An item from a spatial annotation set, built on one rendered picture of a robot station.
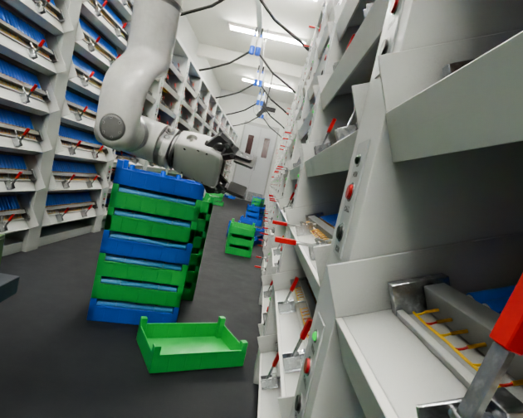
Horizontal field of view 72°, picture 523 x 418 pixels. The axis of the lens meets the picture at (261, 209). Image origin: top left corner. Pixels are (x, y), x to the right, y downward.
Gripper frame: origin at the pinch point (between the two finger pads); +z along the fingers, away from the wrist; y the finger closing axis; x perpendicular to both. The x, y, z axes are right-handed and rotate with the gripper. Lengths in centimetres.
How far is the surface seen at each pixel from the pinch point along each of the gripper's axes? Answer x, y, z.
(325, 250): 26.3, -19.9, 13.9
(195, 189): -29, 44, -18
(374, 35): -3.1, -33.4, 11.4
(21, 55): -61, 43, -107
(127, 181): -21, 43, -39
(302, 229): -1.7, 11.0, 16.3
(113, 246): -4, 59, -36
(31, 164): -46, 92, -105
